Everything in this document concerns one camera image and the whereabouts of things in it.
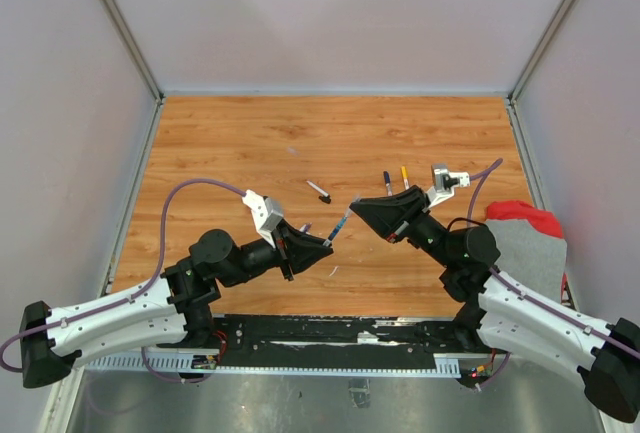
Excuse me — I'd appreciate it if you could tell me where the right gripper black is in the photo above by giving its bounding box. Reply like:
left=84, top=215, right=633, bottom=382
left=350, top=185, right=456, bottom=268

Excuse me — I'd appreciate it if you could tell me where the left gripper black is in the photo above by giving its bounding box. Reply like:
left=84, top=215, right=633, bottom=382
left=218, top=219, right=334, bottom=287

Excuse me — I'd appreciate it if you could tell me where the blue gel pen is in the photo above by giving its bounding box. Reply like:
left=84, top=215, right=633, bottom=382
left=323, top=208, right=351, bottom=246

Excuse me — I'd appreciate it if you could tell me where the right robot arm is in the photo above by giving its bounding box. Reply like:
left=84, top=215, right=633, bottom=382
left=350, top=186, right=639, bottom=424

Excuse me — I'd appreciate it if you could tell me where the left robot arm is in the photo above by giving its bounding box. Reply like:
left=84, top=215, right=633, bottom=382
left=19, top=221, right=333, bottom=389

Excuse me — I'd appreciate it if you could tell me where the white pen black end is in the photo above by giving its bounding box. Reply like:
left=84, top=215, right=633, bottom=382
left=306, top=180, right=329, bottom=197

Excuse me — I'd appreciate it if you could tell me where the red and grey cloth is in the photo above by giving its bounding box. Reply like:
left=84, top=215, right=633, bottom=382
left=486, top=200, right=567, bottom=303

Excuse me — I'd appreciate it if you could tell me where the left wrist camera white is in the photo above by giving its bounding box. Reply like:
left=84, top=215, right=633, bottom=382
left=242, top=190, right=284, bottom=248

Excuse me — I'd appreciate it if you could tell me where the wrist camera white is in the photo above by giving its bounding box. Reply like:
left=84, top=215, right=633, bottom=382
left=426, top=164, right=471, bottom=209
left=242, top=190, right=284, bottom=248

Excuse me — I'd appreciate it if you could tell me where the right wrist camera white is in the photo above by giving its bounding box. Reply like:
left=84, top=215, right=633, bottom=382
left=426, top=164, right=471, bottom=209

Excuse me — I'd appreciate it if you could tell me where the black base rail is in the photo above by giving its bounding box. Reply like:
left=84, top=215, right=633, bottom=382
left=199, top=313, right=511, bottom=368

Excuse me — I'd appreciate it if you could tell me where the aluminium frame rail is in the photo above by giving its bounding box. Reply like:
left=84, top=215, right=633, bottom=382
left=44, top=310, right=626, bottom=433

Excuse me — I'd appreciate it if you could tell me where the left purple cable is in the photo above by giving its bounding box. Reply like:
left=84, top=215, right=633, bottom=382
left=0, top=178, right=249, bottom=372

